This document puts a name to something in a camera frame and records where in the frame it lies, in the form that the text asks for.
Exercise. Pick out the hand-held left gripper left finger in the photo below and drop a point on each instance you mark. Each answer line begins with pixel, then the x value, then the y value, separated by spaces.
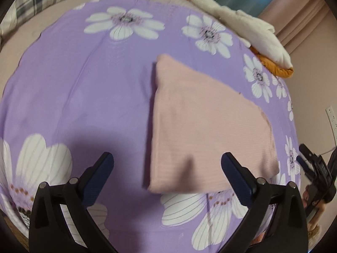
pixel 94 184

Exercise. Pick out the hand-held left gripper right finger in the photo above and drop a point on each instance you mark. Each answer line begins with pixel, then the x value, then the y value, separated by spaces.
pixel 237 181

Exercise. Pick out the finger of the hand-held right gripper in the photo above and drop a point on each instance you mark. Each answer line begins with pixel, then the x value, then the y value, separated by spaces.
pixel 302 162
pixel 306 151

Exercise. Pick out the pink knit top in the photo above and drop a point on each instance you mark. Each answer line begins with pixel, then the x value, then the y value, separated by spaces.
pixel 205 126

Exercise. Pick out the person's right hand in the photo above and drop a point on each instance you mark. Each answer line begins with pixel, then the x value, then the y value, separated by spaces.
pixel 306 196

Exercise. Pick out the purple floral bed sheet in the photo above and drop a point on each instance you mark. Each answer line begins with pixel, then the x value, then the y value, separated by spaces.
pixel 79 97

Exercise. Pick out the white goose plush toy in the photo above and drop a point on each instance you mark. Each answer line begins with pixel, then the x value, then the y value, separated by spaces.
pixel 258 34

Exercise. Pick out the pink curtain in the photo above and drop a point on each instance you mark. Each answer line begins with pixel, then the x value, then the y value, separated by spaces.
pixel 302 18

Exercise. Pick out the grey plaid pillow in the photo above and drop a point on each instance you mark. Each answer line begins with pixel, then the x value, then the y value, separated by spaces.
pixel 34 2

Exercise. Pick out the white wall outlet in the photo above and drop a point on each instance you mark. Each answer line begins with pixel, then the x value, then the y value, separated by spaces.
pixel 332 122

